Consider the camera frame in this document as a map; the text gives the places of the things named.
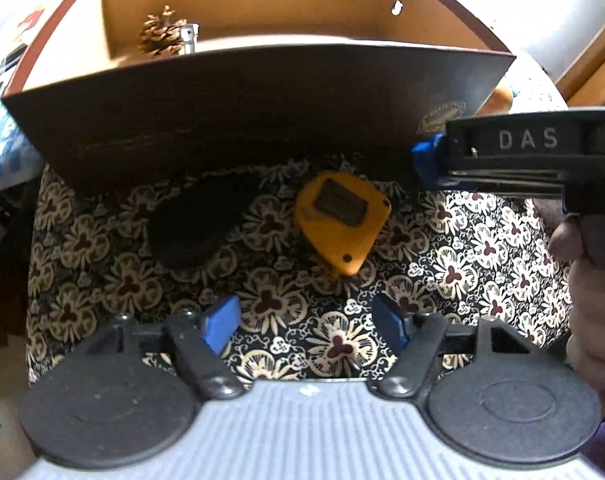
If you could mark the silver metal tool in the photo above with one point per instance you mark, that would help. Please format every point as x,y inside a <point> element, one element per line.
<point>190,39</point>

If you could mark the orange tape measure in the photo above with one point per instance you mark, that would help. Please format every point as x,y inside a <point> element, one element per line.
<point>332,240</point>

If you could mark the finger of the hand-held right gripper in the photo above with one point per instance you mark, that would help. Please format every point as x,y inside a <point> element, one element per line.
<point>428,162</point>

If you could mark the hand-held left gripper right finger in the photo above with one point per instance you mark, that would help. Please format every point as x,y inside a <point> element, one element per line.
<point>390,322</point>

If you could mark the brown cardboard box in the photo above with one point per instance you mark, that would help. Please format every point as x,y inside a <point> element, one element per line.
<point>262,110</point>

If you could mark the brown pine cone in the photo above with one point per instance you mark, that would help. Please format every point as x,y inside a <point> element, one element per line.
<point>161,35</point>

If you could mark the blue and white cloth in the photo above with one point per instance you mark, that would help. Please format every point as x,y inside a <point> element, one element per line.
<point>5,150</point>

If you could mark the black pouch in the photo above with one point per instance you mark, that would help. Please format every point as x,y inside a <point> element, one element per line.
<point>195,225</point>

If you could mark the wooden furniture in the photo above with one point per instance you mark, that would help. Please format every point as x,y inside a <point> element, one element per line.
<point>594,65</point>

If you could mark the floral tablecloth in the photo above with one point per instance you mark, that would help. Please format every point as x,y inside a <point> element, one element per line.
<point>282,305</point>

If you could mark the brown gourd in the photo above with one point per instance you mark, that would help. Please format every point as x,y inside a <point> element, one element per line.
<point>499,100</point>

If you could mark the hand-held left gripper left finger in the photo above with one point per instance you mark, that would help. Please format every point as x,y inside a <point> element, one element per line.
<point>222,322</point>

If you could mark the person's right hand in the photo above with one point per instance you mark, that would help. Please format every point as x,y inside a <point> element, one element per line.
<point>594,320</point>

